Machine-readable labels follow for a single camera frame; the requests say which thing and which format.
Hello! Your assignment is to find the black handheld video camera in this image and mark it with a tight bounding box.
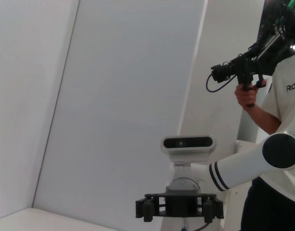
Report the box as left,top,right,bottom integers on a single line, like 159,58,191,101
210,40,283,108

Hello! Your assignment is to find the person in white t-shirt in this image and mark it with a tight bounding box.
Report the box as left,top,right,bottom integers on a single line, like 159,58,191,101
241,0,295,231

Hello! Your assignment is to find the person right forearm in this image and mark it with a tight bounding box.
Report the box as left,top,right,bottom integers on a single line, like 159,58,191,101
243,102,282,134

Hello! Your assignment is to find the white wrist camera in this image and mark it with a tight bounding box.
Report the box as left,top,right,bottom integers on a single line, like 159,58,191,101
161,135,216,154

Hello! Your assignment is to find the black foam padded bracket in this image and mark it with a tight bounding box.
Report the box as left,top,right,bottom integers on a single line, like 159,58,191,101
135,192,225,223

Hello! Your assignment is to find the aluminium frame rail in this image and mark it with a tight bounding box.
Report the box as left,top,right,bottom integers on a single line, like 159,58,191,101
258,31,288,56

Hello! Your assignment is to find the person right hand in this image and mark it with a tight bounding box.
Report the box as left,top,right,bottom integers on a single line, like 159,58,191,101
234,79,268,110

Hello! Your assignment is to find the blue video camera cable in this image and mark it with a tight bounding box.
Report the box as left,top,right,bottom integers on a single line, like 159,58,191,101
205,72,239,93

